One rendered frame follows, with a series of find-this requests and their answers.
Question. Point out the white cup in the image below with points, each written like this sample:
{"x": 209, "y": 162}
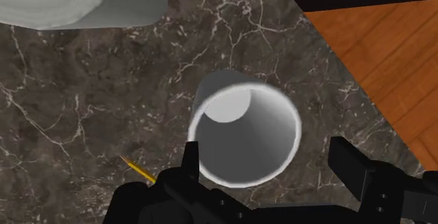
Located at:
{"x": 244, "y": 131}

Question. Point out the yellow pencil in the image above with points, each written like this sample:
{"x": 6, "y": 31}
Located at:
{"x": 139, "y": 170}

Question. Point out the white paper roll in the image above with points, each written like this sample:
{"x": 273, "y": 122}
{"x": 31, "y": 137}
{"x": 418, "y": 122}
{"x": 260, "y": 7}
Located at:
{"x": 65, "y": 0}

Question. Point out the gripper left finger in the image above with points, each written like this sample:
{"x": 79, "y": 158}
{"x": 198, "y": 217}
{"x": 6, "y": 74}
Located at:
{"x": 181, "y": 189}

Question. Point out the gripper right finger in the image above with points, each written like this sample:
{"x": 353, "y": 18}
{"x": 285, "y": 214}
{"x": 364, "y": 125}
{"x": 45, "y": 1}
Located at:
{"x": 376, "y": 182}

